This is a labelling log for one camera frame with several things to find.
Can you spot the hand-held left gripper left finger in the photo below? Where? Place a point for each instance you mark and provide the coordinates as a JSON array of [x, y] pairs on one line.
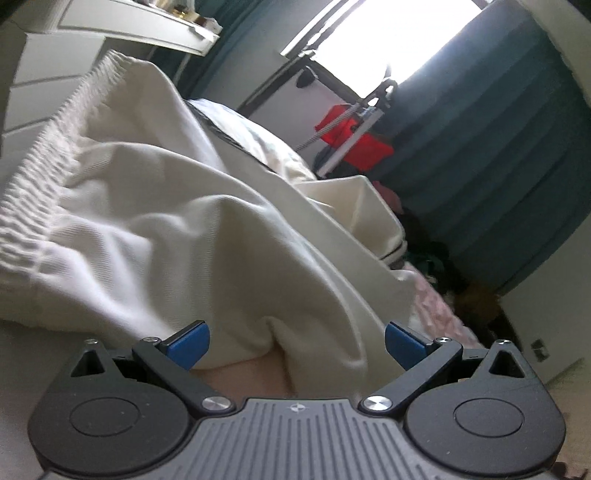
[[190, 344]]

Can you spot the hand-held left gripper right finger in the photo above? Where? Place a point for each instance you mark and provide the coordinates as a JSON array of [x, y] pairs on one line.
[[402, 345]]

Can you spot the white pants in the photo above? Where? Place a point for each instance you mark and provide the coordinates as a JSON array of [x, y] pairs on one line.
[[152, 217]]

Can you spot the pile of dark clothes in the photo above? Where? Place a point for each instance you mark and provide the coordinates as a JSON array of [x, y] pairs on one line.
[[438, 267]]

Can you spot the pink patterned bedsheet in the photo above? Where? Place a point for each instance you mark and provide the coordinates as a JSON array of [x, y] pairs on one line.
[[438, 314]]

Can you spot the teal curtain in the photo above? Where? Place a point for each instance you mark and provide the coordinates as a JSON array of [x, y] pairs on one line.
[[485, 152]]

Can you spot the red bag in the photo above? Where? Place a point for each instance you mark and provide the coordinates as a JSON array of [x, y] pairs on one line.
[[358, 134]]

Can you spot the white metal rack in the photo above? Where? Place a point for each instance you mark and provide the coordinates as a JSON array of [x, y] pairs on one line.
[[351, 134]]

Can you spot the white pillow with dark stripe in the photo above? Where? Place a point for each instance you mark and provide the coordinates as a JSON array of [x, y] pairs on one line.
[[251, 134]]

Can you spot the window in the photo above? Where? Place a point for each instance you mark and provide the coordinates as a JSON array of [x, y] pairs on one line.
[[383, 41]]

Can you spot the white dresser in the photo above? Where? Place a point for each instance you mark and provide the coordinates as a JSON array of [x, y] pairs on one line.
[[69, 60]]

